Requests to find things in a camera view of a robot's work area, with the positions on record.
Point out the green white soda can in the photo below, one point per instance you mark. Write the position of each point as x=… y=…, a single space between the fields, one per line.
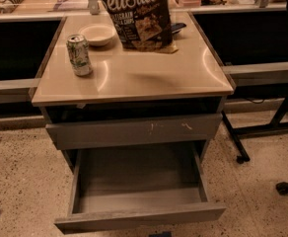
x=78 y=47

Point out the brown sea salt chip bag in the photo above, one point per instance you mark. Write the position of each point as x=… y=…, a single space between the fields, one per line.
x=142 y=25

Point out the black table leg with caster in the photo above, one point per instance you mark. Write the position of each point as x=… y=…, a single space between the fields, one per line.
x=243 y=155

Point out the black chair base caster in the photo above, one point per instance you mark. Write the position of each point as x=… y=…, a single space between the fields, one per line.
x=282 y=188

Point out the white ceramic bowl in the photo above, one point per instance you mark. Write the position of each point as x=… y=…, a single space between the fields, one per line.
x=98 y=34

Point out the open grey middle drawer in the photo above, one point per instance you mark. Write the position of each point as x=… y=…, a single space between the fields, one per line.
x=131 y=186

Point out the closed grey top drawer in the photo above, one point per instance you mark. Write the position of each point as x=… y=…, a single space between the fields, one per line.
x=132 y=131

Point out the grey drawer cabinet with counter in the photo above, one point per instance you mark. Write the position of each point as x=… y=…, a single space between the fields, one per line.
x=132 y=84

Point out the black coiled tool on bench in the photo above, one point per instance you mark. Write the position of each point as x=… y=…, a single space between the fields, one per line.
x=8 y=6

